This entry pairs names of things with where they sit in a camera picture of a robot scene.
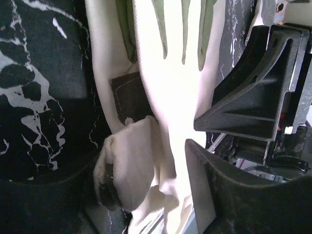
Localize white glove grey patch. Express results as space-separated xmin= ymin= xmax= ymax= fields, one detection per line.
xmin=85 ymin=0 xmax=226 ymax=234

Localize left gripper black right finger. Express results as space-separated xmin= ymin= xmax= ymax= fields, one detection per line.
xmin=185 ymin=139 xmax=312 ymax=234

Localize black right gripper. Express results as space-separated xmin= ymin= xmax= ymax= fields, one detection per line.
xmin=194 ymin=24 xmax=312 ymax=180

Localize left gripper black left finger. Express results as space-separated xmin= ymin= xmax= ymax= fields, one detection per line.
xmin=0 ymin=156 xmax=96 ymax=234

